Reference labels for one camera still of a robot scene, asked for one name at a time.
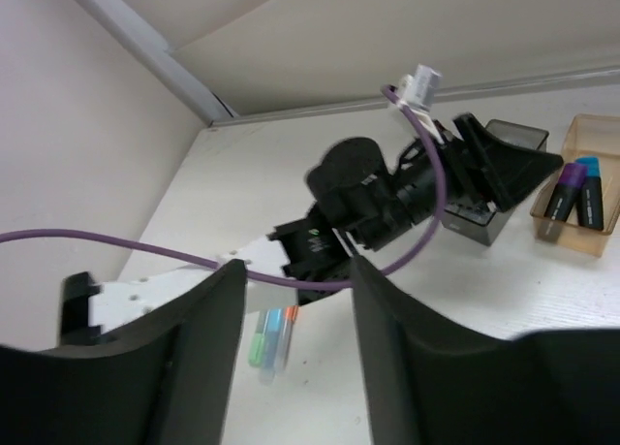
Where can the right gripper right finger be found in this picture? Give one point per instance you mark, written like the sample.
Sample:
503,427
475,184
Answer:
429,380

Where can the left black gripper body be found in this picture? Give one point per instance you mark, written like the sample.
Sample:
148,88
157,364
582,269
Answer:
355,193

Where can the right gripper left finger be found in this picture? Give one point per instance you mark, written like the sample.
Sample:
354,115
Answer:
164,378

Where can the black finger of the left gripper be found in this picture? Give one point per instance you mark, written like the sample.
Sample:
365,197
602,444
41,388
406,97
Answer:
508,173

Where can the purple cap black marker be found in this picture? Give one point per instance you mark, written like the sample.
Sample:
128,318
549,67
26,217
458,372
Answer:
562,201

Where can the blue cap black marker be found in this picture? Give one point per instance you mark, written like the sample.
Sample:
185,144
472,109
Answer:
589,207

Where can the green pastel highlighter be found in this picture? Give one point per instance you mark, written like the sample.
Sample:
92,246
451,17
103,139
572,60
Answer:
255,356

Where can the blue pastel highlighter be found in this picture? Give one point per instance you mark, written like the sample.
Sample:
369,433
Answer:
274,325

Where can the orange cap clear marker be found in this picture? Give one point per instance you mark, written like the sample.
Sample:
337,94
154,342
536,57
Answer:
285,340

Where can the dark grey transparent container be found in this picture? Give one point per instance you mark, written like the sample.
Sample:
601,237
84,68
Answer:
481,223

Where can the orange transparent container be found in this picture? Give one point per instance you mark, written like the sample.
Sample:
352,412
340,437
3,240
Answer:
597,136

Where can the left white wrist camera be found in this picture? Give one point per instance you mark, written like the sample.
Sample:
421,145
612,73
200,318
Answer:
417,90

